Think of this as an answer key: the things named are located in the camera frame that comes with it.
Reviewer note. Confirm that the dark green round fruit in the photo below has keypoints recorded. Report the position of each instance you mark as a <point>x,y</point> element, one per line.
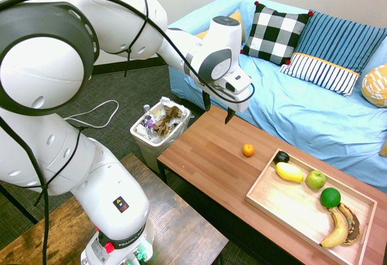
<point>330,197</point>

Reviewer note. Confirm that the small tan cushion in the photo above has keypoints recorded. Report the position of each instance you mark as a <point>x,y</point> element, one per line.
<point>384,148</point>

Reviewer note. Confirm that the yellow banana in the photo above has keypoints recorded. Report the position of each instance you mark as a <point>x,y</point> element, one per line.
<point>337,230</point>

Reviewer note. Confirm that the light blue covered sofa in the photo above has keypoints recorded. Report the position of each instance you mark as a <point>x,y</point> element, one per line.
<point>302,116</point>

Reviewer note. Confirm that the orange tangerine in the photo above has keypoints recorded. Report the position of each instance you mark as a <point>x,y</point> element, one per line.
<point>248,149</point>

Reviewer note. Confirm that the white navy striped pillow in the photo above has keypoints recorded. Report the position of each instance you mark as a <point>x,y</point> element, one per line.
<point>320,73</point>

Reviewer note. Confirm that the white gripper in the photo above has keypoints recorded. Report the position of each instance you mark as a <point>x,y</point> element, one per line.
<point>239,101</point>

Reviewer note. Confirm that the yellow white patterned pillow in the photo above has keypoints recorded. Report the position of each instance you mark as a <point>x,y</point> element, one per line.
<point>375,86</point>

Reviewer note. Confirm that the black floor bar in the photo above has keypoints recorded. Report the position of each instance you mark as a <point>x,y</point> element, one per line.
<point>18,204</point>

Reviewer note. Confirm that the black round fruit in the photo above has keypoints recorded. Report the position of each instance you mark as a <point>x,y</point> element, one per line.
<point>281,157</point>

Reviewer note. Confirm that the blue striped pillow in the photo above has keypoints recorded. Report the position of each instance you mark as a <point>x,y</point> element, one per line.
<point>338,41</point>

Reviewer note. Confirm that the reddish wooden coffee table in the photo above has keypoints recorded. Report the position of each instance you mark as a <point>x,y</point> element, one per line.
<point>211,162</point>

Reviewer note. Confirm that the light wooden tray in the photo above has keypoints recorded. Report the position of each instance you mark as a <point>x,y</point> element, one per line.
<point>287,198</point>

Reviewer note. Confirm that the white trash bin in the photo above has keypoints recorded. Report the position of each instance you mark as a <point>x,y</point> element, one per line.
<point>157,148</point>

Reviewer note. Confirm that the black white checkered pillow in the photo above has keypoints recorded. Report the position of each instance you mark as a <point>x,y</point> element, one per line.
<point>275,32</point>

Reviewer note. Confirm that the crumpled brown paper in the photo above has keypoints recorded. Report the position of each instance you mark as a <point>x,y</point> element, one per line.
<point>167,118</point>

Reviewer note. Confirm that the overripe brown banana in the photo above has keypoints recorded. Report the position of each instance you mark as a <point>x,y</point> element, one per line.
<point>353,225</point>

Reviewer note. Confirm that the rustic dark wooden table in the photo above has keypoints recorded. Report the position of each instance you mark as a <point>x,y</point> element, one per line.
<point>181,225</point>

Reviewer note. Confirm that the clear plastic bottle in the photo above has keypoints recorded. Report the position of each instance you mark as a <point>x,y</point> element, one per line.
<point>148,123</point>

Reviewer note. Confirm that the green apple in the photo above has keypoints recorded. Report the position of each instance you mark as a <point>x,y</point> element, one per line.
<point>316,180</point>

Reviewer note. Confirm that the plain yellow pillow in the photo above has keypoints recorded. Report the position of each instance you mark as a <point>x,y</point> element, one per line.
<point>238,18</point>

